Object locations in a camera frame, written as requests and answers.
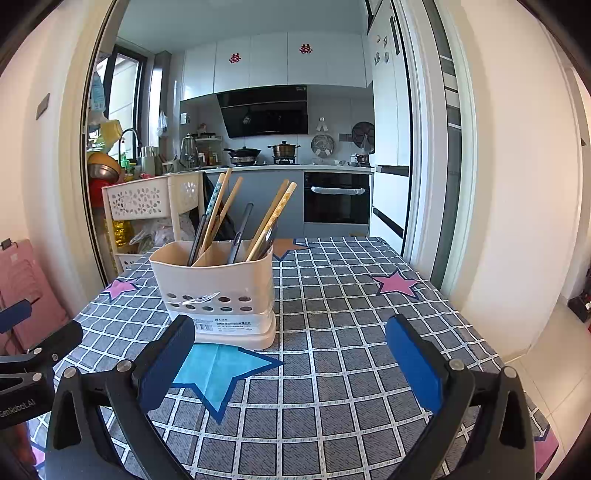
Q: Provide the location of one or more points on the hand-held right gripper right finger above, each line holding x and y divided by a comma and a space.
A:
415, 364

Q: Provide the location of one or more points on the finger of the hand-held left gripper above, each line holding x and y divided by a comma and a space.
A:
14, 316
60, 339

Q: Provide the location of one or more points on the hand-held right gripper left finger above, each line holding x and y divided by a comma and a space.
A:
161, 364

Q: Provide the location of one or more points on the white plastic utensil holder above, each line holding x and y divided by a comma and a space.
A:
217, 281

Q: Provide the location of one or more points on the blue patterned wooden chopstick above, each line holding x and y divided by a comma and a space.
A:
213, 210

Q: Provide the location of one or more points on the large pink plastic stool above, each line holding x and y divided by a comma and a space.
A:
27, 277

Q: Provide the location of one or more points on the checked tablecloth with stars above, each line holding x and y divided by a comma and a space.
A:
332, 314

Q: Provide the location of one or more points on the gold foil bag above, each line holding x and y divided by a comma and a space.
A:
122, 233

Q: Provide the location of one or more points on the plastic bag in trolley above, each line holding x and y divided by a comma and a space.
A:
161, 235

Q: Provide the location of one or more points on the white plastic trolley rack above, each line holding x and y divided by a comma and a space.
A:
138, 198

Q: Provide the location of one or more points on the steel bowl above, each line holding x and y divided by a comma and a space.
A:
104, 173

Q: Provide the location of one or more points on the black built-in oven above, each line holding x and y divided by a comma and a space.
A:
337, 203

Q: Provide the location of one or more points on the orange bowl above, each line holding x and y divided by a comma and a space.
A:
104, 159

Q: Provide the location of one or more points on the grey kitchen counter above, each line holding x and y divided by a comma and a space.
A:
299, 212

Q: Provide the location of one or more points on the yellow cloth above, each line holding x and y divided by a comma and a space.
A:
111, 131

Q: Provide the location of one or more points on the white kitchen appliance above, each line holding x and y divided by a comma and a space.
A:
362, 159

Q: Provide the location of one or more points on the glass kettle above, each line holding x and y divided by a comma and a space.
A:
189, 150

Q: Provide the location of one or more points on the kitchen faucet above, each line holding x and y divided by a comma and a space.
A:
131, 131

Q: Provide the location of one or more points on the gas stove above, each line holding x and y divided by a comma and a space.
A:
263, 161

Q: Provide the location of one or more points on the black wok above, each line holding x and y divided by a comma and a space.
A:
243, 152

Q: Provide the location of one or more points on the sliding glass door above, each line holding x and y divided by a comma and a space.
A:
443, 138

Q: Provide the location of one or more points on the dark round pan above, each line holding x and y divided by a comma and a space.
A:
363, 134

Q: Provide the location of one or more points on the round steel steamer rack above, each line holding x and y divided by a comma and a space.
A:
322, 144

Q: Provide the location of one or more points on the hanging clear plastic bag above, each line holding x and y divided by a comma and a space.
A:
162, 122

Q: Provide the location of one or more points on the steel cooking pot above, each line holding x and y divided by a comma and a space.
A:
284, 150

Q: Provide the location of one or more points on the kitchen window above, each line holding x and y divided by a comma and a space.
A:
122, 92

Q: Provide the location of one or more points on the white refrigerator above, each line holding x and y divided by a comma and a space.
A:
390, 115

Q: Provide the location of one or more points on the black range hood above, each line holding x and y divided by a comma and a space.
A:
263, 113

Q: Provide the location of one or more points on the group of fridge magnets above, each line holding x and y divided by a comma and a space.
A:
377, 57

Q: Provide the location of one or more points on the red paper decal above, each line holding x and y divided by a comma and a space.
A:
305, 49
235, 58

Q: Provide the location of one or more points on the white upper cabinets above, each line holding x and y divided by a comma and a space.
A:
272, 64

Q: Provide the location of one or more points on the grey wall switch plate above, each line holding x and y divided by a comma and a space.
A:
43, 106

